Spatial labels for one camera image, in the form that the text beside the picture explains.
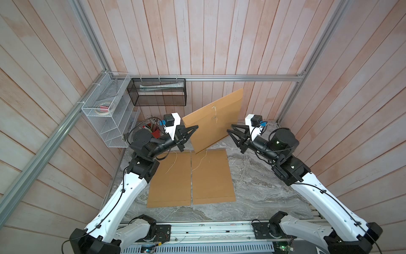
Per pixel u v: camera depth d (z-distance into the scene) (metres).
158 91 1.04
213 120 0.59
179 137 0.52
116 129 0.78
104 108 0.73
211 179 0.91
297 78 0.95
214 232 0.76
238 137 0.55
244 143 0.52
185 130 0.54
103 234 0.37
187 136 0.57
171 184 0.92
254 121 0.49
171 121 0.47
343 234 0.39
